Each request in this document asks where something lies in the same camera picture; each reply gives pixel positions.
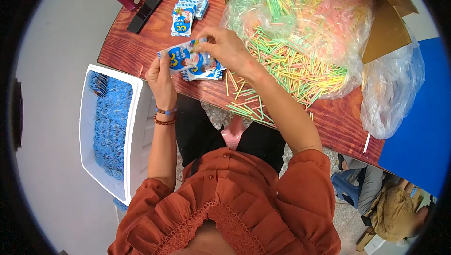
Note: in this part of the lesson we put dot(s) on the black phone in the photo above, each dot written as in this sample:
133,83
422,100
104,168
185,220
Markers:
144,13

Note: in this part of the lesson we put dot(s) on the person's left hand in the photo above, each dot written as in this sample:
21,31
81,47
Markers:
162,86

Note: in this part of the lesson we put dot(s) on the clear bag of colourful straws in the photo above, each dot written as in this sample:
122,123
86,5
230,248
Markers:
310,12

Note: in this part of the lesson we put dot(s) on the heap of blue packets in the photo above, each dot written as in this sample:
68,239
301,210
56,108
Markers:
111,124

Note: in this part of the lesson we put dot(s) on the person's right hand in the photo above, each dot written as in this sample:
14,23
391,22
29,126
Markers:
229,49

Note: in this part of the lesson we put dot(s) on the blue white flat packet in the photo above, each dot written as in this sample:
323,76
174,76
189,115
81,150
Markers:
201,6
182,22

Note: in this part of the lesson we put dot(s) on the empty clear plastic bag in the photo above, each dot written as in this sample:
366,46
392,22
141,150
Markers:
391,93

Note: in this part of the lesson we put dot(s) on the person's body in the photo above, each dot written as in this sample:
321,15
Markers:
225,198

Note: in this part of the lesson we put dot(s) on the brown cardboard box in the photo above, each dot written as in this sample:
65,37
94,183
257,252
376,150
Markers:
386,26

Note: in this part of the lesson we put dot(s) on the small cardboard carton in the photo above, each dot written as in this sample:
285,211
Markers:
368,241

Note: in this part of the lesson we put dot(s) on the person's legs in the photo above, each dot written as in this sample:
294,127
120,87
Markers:
197,128

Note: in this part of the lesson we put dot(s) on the blue board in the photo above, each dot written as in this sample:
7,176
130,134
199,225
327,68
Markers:
419,124

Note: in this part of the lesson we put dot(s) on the pile of colourful straws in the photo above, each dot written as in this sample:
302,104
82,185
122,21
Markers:
289,68

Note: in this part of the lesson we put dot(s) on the white foam box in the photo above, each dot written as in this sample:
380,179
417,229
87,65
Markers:
135,138

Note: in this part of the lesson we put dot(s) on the pink stool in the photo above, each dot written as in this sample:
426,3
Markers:
233,133

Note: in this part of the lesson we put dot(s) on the small stack of blue packets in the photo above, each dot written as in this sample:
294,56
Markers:
208,72

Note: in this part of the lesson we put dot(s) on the single white straw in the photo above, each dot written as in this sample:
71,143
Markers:
366,143

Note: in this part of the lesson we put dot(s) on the blue white snack packet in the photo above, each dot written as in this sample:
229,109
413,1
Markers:
181,57

